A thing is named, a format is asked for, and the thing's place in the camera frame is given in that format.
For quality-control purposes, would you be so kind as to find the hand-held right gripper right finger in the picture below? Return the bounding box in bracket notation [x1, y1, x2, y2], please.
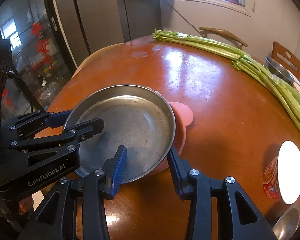
[167, 145, 278, 240]

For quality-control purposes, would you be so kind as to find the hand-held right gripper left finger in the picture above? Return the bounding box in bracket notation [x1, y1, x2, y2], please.
[17, 145, 128, 240]

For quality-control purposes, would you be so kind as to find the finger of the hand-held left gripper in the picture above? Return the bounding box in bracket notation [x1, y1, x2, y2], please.
[9, 110, 73, 140]
[5, 117, 105, 170]

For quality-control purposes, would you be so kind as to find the shallow steel plate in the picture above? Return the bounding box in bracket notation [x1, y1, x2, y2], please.
[62, 84, 176, 183]

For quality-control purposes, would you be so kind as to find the pink plastic plate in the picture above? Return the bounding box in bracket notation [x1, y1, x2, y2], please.
[145, 86, 194, 175]

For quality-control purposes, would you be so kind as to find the red paper noodle bowl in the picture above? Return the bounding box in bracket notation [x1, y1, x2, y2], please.
[263, 140, 300, 205]

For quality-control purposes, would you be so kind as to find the large steel bowl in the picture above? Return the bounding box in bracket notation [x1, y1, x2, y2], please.
[272, 204, 300, 240]

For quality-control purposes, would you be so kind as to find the person's left hand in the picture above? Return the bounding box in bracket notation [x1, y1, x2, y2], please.
[18, 197, 35, 215]

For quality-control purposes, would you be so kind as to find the glass door cabinet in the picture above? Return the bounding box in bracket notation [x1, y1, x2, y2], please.
[0, 0, 77, 113]

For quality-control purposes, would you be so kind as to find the grey refrigerator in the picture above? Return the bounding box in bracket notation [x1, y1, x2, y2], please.
[50, 0, 163, 68]

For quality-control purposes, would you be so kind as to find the slim celery bunch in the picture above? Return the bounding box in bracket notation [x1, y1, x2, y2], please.
[152, 29, 248, 60]

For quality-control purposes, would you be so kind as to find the thick celery bunch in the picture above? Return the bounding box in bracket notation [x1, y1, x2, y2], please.
[232, 55, 300, 144]

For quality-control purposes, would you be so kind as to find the steel pot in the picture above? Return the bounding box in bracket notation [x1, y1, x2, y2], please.
[265, 56, 295, 85]

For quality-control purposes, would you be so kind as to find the wooden chair curved back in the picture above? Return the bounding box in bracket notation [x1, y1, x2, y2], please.
[199, 27, 248, 50]

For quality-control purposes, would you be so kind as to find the wooden chair cutout back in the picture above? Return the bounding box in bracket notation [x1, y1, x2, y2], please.
[272, 41, 300, 79]

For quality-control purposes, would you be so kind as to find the black power cable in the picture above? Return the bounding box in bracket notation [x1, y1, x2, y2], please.
[160, 0, 203, 34]

